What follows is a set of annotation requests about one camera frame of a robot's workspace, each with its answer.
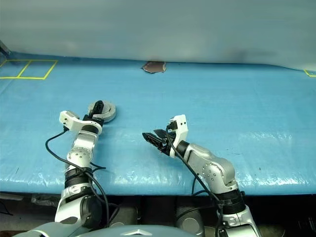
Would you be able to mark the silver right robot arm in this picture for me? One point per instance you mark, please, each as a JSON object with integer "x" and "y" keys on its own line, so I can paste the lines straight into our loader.
{"x": 212, "y": 165}

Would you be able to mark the grey rounded cylinder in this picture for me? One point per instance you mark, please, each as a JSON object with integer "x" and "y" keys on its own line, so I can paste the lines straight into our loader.
{"x": 190, "y": 219}
{"x": 126, "y": 217}

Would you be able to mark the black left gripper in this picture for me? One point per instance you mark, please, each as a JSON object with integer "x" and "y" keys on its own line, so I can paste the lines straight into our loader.
{"x": 92, "y": 119}

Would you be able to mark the grey robot chest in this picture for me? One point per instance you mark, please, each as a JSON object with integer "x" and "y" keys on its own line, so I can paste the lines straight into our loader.
{"x": 138, "y": 232}

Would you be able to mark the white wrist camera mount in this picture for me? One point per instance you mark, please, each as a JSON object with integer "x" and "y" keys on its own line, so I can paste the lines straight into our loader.
{"x": 71, "y": 122}
{"x": 181, "y": 128}

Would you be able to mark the dark metal bar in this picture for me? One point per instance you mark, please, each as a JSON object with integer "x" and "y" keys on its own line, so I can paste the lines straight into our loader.
{"x": 4, "y": 49}

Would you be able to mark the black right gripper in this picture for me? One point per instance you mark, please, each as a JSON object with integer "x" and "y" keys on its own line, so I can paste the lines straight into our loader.
{"x": 169, "y": 143}

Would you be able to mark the blue foam table cover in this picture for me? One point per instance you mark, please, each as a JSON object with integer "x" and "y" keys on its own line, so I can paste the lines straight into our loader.
{"x": 222, "y": 111}

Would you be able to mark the round ribbed motor cover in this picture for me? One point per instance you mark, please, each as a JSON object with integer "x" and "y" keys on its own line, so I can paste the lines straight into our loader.
{"x": 108, "y": 108}

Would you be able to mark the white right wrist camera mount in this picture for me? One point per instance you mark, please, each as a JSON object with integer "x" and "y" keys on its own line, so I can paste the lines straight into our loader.
{"x": 181, "y": 128}

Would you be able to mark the yellow tape corner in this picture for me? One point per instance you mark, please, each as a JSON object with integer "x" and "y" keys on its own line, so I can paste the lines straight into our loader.
{"x": 309, "y": 73}

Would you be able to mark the yellow tape double square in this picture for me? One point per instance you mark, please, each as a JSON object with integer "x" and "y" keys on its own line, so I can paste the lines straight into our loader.
{"x": 27, "y": 69}

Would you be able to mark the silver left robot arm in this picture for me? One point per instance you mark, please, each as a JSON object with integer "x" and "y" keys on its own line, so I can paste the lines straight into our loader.
{"x": 79, "y": 153}

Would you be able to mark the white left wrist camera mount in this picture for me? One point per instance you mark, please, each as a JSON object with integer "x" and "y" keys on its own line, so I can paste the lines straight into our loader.
{"x": 71, "y": 122}

